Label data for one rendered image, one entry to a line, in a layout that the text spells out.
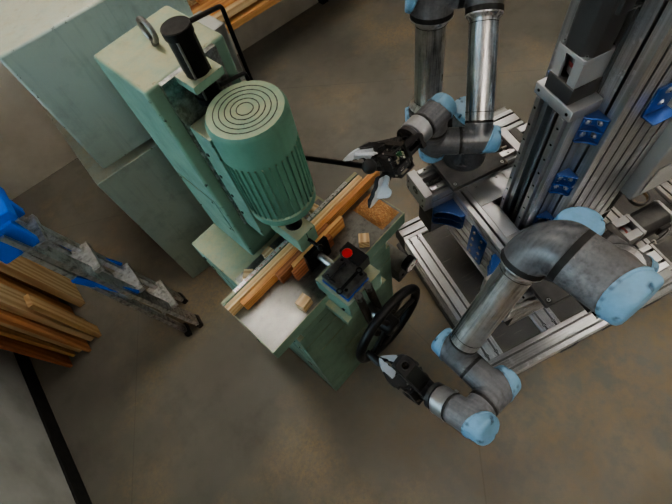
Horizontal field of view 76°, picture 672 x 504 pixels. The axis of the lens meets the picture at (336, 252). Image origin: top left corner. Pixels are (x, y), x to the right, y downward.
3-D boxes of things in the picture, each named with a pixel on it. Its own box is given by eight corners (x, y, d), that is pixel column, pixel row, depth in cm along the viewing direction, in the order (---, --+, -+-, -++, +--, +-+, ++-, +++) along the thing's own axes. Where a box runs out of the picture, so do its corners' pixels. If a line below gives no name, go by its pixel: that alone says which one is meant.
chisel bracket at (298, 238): (303, 255, 128) (297, 241, 120) (272, 231, 134) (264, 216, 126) (320, 238, 130) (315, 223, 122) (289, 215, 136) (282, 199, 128)
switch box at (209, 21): (230, 90, 114) (206, 36, 100) (207, 76, 118) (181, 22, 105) (247, 77, 116) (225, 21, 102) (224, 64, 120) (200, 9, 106)
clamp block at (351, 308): (351, 319, 127) (347, 308, 119) (318, 292, 132) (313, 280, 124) (383, 283, 131) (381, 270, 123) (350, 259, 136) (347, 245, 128)
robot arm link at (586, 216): (559, 220, 127) (575, 192, 115) (601, 247, 121) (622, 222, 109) (533, 245, 124) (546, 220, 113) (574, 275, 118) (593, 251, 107)
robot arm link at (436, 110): (457, 121, 117) (460, 96, 110) (432, 146, 114) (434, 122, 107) (433, 109, 120) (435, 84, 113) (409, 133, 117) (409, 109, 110)
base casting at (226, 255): (304, 351, 140) (298, 343, 132) (200, 255, 164) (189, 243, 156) (391, 256, 152) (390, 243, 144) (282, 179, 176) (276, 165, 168)
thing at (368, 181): (248, 310, 129) (243, 305, 126) (243, 306, 130) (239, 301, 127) (380, 177, 146) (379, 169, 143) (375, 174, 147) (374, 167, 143)
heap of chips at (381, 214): (382, 230, 136) (382, 225, 134) (353, 210, 141) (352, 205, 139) (399, 212, 138) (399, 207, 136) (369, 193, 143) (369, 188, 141)
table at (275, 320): (299, 381, 123) (295, 376, 118) (233, 316, 136) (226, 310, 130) (428, 236, 139) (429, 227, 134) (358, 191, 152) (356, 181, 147)
